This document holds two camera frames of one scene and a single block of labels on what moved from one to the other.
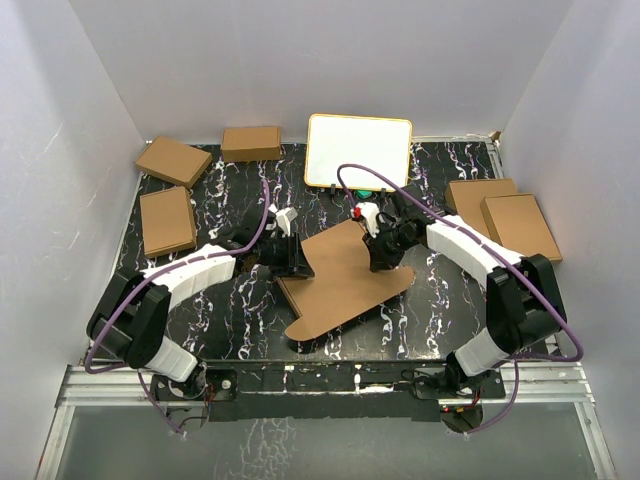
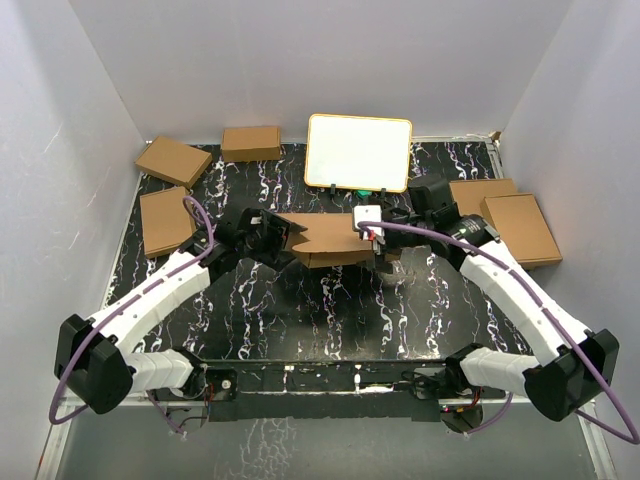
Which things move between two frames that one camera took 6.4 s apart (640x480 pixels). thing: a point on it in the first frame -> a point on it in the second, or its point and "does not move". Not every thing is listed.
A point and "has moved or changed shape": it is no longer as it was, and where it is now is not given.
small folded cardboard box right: (521, 226) does not move
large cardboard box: (343, 278) has moved or changed shape
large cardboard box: (467, 196) does not move
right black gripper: (383, 249) does not move
